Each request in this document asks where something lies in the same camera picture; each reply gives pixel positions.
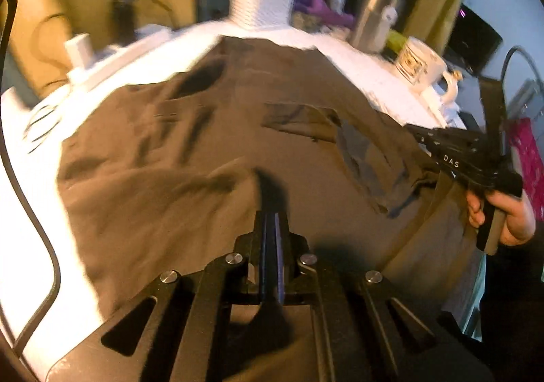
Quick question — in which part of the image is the brown knit garment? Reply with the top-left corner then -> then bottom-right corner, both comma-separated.
57,34 -> 486,382

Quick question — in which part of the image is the right hand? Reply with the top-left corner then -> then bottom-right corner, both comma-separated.
466,190 -> 536,247

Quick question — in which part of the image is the pink cloth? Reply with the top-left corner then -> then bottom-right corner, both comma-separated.
509,118 -> 543,222

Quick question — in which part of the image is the white printed mug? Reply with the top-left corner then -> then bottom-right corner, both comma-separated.
393,36 -> 458,104

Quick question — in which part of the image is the stainless steel tumbler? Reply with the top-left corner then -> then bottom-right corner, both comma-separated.
347,0 -> 405,54

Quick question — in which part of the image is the purple cloth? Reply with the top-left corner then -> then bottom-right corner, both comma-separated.
293,0 -> 355,29

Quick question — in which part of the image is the white power strip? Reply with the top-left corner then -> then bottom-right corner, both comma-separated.
67,23 -> 172,90

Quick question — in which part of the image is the white charger adapter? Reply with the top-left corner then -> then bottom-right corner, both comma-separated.
65,33 -> 94,70

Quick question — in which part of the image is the black charger adapter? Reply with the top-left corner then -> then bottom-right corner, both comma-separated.
112,0 -> 136,46

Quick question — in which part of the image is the black braided cable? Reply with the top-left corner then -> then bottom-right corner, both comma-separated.
0,0 -> 62,355

